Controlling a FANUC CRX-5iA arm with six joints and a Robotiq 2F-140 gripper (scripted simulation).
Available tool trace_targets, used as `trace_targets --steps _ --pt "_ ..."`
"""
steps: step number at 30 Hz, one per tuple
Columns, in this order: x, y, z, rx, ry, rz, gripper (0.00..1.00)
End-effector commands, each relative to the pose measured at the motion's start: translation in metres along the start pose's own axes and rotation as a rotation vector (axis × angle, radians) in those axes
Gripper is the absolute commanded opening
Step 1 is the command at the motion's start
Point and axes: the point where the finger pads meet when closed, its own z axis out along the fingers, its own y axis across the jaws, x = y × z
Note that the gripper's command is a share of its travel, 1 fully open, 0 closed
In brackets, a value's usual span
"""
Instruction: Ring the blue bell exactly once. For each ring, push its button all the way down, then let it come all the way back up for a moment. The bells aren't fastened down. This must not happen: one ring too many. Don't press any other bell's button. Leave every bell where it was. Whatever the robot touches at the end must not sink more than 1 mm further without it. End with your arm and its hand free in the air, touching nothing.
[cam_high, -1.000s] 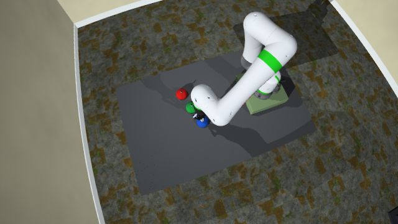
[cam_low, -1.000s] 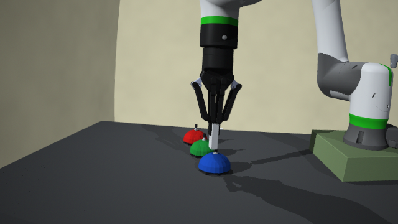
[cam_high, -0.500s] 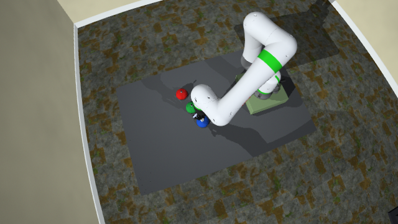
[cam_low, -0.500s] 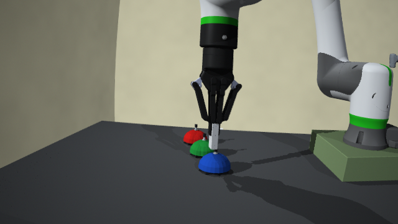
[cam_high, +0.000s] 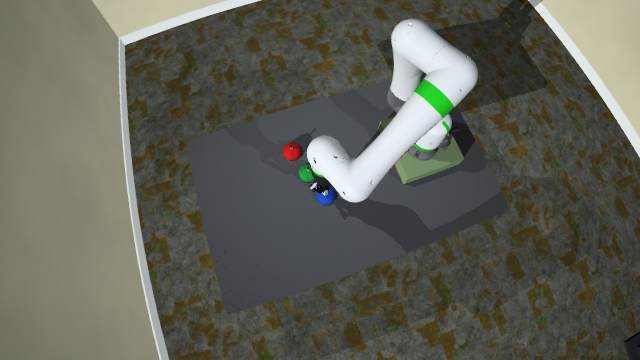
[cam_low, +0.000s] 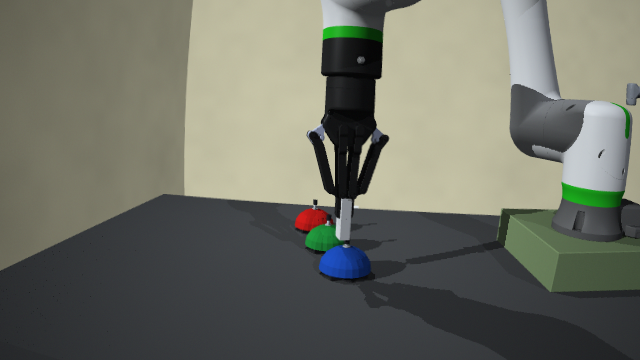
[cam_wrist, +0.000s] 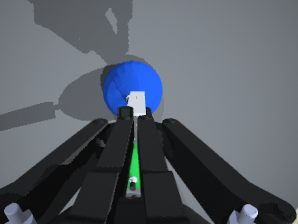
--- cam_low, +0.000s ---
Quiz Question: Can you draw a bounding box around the green dome bell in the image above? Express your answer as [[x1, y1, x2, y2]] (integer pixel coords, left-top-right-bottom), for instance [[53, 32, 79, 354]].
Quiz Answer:
[[305, 214, 344, 254]]

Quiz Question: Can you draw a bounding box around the blue bell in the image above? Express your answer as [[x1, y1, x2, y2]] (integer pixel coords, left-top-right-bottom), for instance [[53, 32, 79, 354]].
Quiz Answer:
[[319, 240, 371, 283]]

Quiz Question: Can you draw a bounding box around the red dome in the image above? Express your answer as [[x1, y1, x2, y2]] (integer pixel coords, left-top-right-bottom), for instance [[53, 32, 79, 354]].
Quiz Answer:
[[295, 199, 328, 234]]

